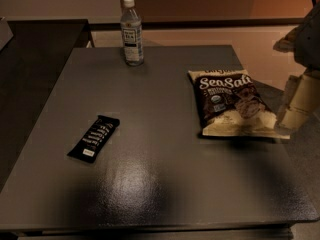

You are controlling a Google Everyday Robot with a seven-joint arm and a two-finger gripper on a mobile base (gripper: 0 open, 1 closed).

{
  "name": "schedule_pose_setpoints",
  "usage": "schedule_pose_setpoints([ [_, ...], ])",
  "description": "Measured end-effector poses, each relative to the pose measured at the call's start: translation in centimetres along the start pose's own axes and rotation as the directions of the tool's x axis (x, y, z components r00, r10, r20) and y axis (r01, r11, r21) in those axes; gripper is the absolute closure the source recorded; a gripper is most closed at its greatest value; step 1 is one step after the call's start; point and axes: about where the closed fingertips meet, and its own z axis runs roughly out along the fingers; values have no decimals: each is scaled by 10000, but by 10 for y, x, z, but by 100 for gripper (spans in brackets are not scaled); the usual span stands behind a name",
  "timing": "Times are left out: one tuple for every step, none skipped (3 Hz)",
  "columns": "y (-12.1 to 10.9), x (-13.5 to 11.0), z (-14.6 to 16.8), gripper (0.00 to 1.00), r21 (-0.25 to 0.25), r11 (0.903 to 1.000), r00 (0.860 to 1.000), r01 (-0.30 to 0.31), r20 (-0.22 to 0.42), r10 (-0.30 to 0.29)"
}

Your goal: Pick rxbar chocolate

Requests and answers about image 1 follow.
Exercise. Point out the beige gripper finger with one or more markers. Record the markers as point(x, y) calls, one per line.
point(300, 99)

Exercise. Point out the black rxbar chocolate bar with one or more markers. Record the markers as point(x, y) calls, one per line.
point(91, 143)

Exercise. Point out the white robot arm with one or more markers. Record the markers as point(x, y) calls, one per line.
point(304, 41)

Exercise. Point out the sea salt chips bag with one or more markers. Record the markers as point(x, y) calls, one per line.
point(229, 105)

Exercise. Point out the clear plastic tea bottle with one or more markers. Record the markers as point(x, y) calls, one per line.
point(131, 30)

